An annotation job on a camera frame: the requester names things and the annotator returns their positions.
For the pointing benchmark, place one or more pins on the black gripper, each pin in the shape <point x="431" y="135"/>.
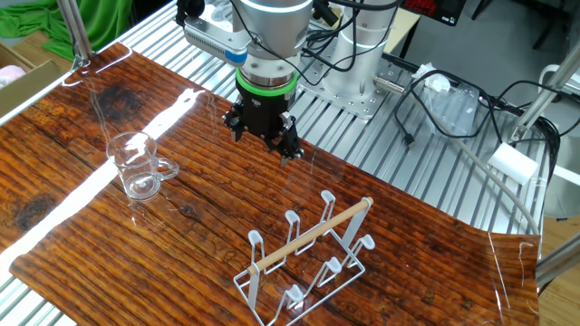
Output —
<point x="267" y="113"/>

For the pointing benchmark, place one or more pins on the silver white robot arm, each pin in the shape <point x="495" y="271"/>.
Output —
<point x="276" y="27"/>

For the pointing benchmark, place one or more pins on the glossy wood grain mat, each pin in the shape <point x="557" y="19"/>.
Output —
<point x="226" y="204"/>

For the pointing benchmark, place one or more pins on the white power strip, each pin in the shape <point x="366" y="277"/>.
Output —
<point x="215" y="13"/>

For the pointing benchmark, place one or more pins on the black cylindrical device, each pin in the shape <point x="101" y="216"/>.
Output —
<point x="324" y="11"/>

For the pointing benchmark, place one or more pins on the beige desk top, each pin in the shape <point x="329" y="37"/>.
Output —
<point x="403" y="27"/>

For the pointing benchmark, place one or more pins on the white crumpled wrapper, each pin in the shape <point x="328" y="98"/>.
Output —
<point x="430" y="74"/>

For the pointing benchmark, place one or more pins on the clear plastic bag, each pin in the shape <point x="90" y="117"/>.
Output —
<point x="453" y="113"/>

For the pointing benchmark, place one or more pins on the green cloth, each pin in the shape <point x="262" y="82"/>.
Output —
<point x="104" y="18"/>

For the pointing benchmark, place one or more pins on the black red LED display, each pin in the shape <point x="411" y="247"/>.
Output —
<point x="430" y="9"/>

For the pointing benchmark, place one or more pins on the brown cardboard box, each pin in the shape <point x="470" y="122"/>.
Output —
<point x="27" y="81"/>

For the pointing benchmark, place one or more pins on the white power adapter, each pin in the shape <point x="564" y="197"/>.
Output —
<point x="512" y="163"/>

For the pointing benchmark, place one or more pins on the pink cloth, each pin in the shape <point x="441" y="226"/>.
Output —
<point x="9" y="74"/>

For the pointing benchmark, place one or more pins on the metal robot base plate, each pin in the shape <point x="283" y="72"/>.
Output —
<point x="349" y="106"/>

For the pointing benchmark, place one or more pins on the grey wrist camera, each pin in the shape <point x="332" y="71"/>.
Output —
<point x="213" y="41"/>

